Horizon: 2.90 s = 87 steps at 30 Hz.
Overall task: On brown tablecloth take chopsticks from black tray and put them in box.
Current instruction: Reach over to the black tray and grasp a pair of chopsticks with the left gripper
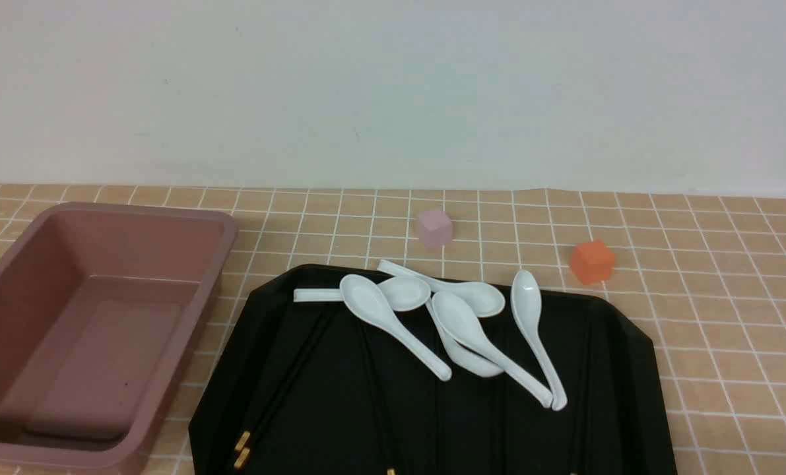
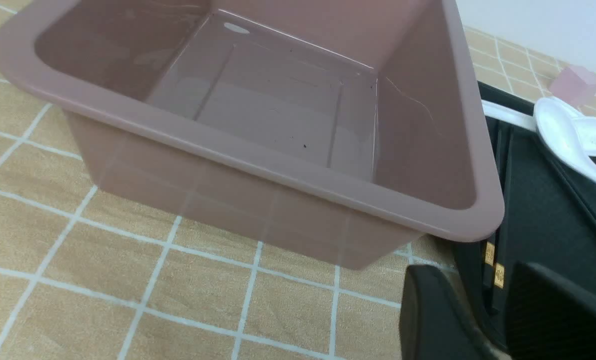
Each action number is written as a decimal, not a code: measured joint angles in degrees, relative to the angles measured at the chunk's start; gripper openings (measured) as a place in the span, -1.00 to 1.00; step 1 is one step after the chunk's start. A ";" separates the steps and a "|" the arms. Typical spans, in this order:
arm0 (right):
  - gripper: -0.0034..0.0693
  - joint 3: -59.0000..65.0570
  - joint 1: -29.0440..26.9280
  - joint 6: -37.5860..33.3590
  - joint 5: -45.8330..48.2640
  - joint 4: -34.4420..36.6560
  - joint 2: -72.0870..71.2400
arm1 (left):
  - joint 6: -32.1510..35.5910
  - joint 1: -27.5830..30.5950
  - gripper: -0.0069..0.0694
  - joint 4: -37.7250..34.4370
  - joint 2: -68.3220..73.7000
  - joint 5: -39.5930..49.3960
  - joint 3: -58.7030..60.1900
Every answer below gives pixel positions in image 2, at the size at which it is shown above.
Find checkered tan tablecloth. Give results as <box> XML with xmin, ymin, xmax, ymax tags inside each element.
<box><xmin>0</xmin><ymin>0</ymin><xmax>596</xmax><ymax>360</ymax></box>

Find black plastic tray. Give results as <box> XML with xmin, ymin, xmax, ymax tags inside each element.
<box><xmin>452</xmin><ymin>81</ymin><xmax>596</xmax><ymax>351</ymax></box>

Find black chopstick gold tip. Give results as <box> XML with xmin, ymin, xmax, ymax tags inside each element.
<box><xmin>482</xmin><ymin>122</ymin><xmax>504</xmax><ymax>301</ymax></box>
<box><xmin>490</xmin><ymin>125</ymin><xmax>514</xmax><ymax>314</ymax></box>

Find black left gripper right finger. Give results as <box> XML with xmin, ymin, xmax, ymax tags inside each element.
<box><xmin>506</xmin><ymin>262</ymin><xmax>596</xmax><ymax>360</ymax></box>

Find pink plastic bin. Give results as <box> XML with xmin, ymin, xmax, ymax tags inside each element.
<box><xmin>0</xmin><ymin>0</ymin><xmax>504</xmax><ymax>270</ymax></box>

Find pink cube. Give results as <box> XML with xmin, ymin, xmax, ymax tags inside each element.
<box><xmin>548</xmin><ymin>64</ymin><xmax>596</xmax><ymax>108</ymax></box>

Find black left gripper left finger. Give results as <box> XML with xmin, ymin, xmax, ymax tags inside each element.
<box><xmin>400</xmin><ymin>264</ymin><xmax>497</xmax><ymax>360</ymax></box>

